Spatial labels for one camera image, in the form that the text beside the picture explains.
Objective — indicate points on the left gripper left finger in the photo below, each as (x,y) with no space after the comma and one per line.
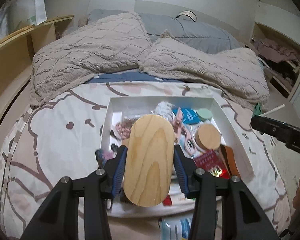
(57,217)

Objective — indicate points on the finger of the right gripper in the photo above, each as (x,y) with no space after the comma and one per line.
(283,132)

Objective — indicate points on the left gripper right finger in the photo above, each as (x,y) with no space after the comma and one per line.
(242,216)

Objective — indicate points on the oval light wooden box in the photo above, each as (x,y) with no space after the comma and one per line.
(149,161)

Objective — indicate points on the green binder clip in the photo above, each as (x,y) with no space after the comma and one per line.
(257,109)

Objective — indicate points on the red cigarette box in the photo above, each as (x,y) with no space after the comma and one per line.
(211,162)

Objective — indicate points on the white red ointment tube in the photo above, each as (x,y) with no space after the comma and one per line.
(177,199)

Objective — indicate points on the blue white medicine packet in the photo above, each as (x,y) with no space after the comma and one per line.
(175,228)

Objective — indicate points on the pink eyelash curler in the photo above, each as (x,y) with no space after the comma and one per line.
(183,132)

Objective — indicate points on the round wooden lid jar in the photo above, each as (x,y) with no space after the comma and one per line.
(207,137)

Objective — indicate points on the purple crocheted butterfly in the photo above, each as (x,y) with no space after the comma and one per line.
(102,156)

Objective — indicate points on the cartoon print bed sheet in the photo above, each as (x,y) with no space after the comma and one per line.
(61,137)

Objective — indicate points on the open wardrobe with clothes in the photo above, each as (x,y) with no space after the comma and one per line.
(280,56)

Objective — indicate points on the white shallow tray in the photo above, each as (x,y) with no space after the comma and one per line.
(125,106)

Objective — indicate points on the green round compact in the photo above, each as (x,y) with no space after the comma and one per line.
(204,114)

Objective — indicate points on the blue sachet packet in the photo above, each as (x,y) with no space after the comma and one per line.
(190,117)

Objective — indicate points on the white grey yarn ball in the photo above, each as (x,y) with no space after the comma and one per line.
(165,110)

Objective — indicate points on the grey pillow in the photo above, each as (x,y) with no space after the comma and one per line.
(198,35)

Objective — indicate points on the wooden side shelf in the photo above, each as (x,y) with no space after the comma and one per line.
(16,54)

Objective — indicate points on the beige textured blanket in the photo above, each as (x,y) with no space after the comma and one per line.
(120,42)

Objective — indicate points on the white paper bag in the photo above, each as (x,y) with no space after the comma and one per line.
(29,12)

